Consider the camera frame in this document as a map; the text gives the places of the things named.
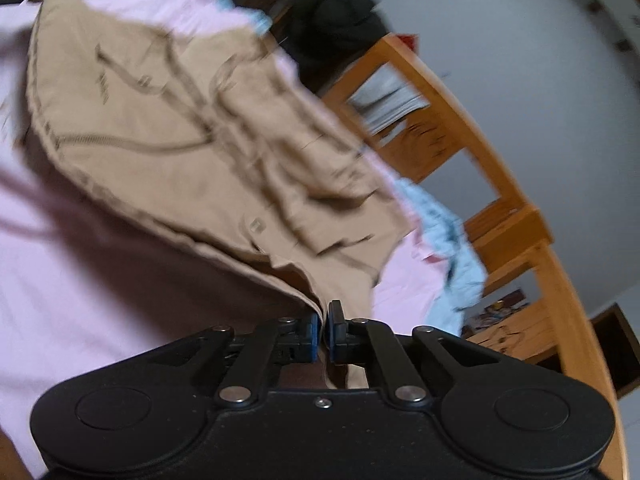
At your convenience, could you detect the tan khaki jacket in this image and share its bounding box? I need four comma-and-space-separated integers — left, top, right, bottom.
22, 0, 417, 391

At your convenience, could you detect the dark framed doorway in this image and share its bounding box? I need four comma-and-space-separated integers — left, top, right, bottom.
591, 304, 640, 399

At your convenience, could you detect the black clothing pile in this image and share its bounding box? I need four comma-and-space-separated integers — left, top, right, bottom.
271, 0, 388, 94

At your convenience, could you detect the grey white towel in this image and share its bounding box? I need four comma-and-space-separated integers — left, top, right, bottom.
348, 64, 431, 134

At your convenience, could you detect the wooden bed frame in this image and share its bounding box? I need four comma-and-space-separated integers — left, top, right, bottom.
54, 0, 629, 480

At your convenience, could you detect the pink bed sheet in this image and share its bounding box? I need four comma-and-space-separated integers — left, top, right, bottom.
1, 0, 461, 479

